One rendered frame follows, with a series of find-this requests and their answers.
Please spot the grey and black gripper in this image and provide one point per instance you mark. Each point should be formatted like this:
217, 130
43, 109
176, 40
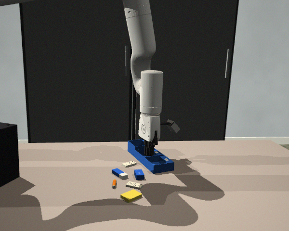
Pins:
149, 130

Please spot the blue nine-volt battery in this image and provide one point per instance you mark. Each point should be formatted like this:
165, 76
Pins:
139, 175

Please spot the white domino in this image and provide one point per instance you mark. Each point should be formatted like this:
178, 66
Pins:
134, 185
128, 164

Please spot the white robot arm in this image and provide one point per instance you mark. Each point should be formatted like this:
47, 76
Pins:
148, 83

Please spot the blue and white eraser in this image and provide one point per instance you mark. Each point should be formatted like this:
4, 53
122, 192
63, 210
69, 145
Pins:
122, 175

